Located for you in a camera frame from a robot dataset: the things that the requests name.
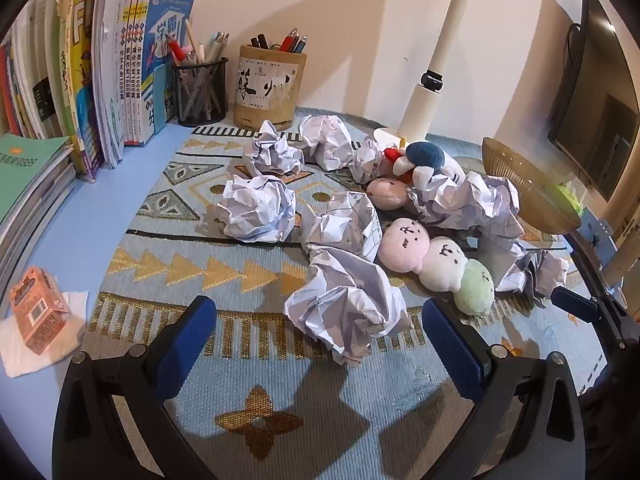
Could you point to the round-faced pastel plush toy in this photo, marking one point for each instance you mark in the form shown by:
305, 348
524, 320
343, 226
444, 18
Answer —
387, 193

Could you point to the black mesh pen holder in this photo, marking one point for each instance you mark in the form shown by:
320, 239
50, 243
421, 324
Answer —
200, 95

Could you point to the blue boxed book set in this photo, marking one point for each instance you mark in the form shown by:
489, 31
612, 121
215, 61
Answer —
160, 60

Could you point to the white tissue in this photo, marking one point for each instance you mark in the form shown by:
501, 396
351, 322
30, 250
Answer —
75, 320

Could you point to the black flat monitor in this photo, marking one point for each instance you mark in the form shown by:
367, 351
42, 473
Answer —
600, 110

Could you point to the bunch of pale pens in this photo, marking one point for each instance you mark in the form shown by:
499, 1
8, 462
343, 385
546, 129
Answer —
200, 45

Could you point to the three-ball pastel plush skewer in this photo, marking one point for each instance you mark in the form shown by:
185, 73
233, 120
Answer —
435, 260

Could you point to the orange small carton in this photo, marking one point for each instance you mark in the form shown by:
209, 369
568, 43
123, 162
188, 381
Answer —
37, 310

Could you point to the white and blue plush toy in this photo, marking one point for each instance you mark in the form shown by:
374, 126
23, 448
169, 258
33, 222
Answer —
425, 157

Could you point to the wicker basket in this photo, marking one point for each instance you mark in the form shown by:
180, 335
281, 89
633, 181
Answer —
530, 185

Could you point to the patterned woven mat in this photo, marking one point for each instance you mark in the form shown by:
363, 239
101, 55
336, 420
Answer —
240, 270

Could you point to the row of upright books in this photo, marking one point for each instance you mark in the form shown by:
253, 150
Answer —
65, 60

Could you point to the bamboo pen holder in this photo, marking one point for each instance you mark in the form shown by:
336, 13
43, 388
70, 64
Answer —
267, 87

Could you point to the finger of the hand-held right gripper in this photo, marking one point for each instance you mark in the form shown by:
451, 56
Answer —
577, 305

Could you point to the pile of paper balls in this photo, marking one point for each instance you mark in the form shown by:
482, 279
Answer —
345, 305

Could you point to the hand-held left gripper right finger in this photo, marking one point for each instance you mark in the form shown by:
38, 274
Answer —
450, 355

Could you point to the single white paper wad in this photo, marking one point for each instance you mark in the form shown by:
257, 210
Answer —
272, 152

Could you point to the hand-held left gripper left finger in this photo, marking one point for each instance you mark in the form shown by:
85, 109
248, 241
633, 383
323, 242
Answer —
190, 337

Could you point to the bunch of red black pens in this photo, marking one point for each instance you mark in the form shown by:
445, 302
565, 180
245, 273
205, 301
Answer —
282, 41

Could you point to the stack of green books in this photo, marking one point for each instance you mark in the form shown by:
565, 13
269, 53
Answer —
27, 190

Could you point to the white desk lamp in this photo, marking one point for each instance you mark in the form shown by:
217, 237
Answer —
440, 50

